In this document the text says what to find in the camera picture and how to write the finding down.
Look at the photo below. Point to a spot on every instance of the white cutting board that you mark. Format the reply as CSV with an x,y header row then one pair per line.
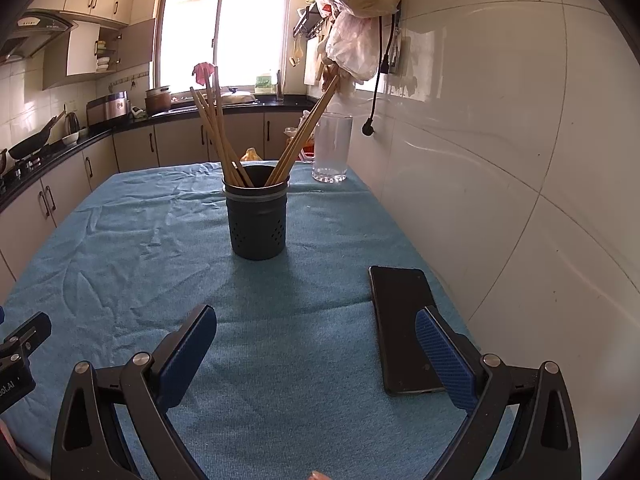
x,y
311,65

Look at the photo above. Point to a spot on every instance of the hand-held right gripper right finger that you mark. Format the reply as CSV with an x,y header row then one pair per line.
x,y
445,360

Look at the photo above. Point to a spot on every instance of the steel kettle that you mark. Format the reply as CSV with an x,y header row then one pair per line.
x,y
72,121

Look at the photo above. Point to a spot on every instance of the steel sink with faucet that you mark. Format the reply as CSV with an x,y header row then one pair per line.
x,y
235,97

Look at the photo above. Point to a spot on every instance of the wall socket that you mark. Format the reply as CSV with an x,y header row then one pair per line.
x,y
397,50

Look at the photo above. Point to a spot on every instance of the green carton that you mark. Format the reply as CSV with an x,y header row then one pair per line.
x,y
263,84

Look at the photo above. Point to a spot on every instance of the dark perforated utensil holder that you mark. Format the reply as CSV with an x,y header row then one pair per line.
x,y
257,220

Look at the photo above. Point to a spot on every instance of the bunch of wooden chopsticks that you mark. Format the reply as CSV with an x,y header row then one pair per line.
x,y
301,135

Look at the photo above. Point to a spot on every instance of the steel range hood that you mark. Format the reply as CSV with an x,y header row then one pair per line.
x,y
30,30

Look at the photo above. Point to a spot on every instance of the brown clay pot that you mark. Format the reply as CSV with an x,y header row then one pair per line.
x,y
158,101

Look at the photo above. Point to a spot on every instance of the black kitchen countertop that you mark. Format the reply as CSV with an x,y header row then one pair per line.
x,y
280,105

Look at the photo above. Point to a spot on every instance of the black smartphone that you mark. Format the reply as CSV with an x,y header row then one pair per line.
x,y
400,320

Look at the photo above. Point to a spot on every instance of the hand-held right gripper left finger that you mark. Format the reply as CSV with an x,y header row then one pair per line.
x,y
185,360

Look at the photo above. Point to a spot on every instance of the pink cloth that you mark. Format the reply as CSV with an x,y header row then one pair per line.
x,y
202,72

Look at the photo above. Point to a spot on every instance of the black gas stove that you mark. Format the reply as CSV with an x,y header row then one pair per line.
x,y
25,165

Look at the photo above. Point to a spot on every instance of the wooden spatula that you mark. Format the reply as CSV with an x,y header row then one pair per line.
x,y
296,55

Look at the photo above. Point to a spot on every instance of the beige base cabinets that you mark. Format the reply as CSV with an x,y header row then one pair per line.
x,y
175,142

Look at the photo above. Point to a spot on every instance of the white hanging plastic bag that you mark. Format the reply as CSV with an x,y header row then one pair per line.
x,y
352,45

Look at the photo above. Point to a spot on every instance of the yellow plastic bag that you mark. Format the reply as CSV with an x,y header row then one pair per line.
x,y
251,155

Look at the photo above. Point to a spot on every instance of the metal wall rack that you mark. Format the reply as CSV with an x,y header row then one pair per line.
x,y
307,22

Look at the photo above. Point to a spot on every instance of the red basin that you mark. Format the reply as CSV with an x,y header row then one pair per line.
x,y
309,150

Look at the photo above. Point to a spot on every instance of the open wall cabinet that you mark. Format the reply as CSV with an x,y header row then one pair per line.
x,y
80,52

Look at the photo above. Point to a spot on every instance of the silver rice cooker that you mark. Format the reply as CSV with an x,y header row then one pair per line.
x,y
107,107

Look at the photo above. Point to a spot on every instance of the clear glass mug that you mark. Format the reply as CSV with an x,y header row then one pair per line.
x,y
331,150

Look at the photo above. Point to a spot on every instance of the small white bowl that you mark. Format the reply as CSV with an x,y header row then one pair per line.
x,y
70,137

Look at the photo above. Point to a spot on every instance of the blue tablecloth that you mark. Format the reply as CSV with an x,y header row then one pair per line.
x,y
200,260

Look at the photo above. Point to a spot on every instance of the black wok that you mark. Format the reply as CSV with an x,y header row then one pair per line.
x,y
32,145

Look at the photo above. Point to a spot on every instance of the kitchen window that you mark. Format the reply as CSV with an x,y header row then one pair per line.
x,y
225,25

